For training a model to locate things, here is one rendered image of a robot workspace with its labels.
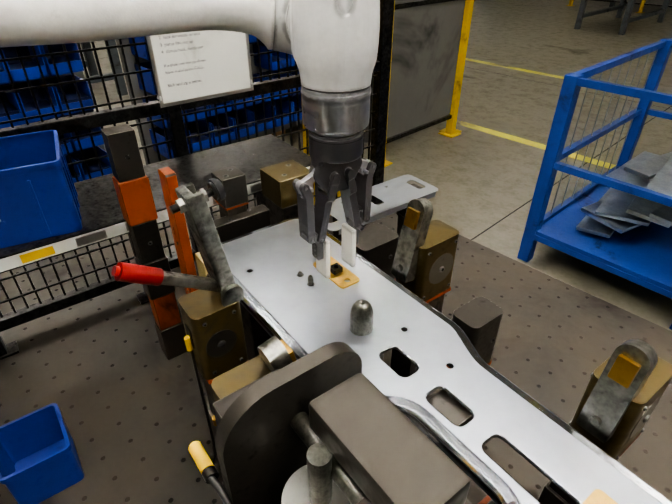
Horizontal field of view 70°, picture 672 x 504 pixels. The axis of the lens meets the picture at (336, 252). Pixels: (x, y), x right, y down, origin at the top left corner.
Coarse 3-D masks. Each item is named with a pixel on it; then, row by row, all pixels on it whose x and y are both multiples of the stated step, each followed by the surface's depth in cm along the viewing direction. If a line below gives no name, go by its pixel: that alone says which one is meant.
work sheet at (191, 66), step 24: (168, 48) 98; (192, 48) 101; (216, 48) 104; (240, 48) 107; (168, 72) 100; (192, 72) 103; (216, 72) 106; (240, 72) 110; (168, 96) 102; (192, 96) 106; (216, 96) 109
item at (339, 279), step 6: (330, 258) 81; (330, 264) 79; (336, 264) 78; (330, 270) 77; (336, 270) 77; (342, 270) 77; (348, 270) 78; (330, 276) 77; (336, 276) 77; (342, 276) 77; (348, 276) 77; (354, 276) 77; (336, 282) 75; (342, 282) 75; (348, 282) 75; (354, 282) 75; (342, 288) 74
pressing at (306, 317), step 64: (256, 256) 82; (256, 320) 70; (320, 320) 68; (384, 320) 68; (448, 320) 69; (384, 384) 59; (448, 384) 59; (512, 384) 59; (448, 448) 52; (576, 448) 52
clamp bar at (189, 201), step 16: (176, 192) 56; (192, 192) 57; (208, 192) 57; (224, 192) 57; (176, 208) 55; (192, 208) 55; (208, 208) 56; (192, 224) 57; (208, 224) 57; (208, 240) 58; (208, 256) 59; (224, 256) 61; (208, 272) 64; (224, 272) 62
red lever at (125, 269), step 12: (120, 264) 55; (132, 264) 55; (120, 276) 54; (132, 276) 55; (144, 276) 56; (156, 276) 57; (168, 276) 58; (180, 276) 59; (192, 276) 61; (204, 288) 62; (216, 288) 63
